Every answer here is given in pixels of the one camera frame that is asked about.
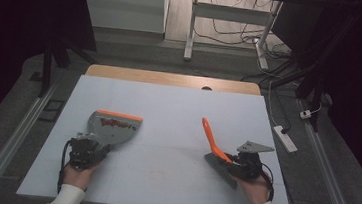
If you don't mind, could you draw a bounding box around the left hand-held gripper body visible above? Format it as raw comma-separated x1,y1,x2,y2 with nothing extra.
66,131,113,173

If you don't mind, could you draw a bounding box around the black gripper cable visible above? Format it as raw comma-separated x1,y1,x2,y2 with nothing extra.
56,138,73,195
257,162,278,203

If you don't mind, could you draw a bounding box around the wooden table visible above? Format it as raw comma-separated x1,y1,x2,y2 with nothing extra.
84,63,263,97

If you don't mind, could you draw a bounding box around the person's left hand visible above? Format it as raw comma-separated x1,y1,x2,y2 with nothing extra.
61,158,101,192

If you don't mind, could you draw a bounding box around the small white adapter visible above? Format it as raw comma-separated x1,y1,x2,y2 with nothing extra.
299,108,314,121

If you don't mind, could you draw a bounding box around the tangle of black floor cables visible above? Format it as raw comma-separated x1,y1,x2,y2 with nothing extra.
189,0,302,88

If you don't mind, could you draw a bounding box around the orange handled grey brush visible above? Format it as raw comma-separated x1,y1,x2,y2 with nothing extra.
195,116,245,191

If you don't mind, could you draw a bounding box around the dark curtain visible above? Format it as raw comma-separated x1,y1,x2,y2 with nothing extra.
0,0,102,156
256,0,362,194

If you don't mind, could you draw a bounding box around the grey dustpan with orange edge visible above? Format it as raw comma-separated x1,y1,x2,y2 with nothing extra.
85,107,145,149

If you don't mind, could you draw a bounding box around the black stand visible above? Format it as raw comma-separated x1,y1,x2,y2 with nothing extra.
28,32,93,103
256,53,330,134

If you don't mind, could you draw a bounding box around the pile of red green beans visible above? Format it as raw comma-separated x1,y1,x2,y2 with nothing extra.
98,116,139,133

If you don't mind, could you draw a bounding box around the white power strip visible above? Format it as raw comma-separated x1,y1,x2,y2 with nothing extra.
271,124,301,154

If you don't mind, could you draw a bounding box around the white cabinet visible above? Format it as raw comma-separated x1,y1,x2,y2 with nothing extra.
76,0,170,35

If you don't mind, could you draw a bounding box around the white table sheet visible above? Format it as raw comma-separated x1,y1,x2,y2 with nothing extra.
15,68,305,204

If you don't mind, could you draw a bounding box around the metal floor rail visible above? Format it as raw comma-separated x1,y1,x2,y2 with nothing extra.
287,98,362,204
0,76,60,204

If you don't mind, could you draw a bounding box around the white power strip cable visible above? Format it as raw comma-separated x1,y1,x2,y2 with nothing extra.
264,79,284,129

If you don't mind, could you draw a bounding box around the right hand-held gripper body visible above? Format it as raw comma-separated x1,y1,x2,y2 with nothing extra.
225,138,276,184

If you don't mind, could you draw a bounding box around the person's right hand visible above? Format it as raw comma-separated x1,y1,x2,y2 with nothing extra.
229,171,274,204

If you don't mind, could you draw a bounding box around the white desk frame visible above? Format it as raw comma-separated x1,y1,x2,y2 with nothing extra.
182,0,284,72

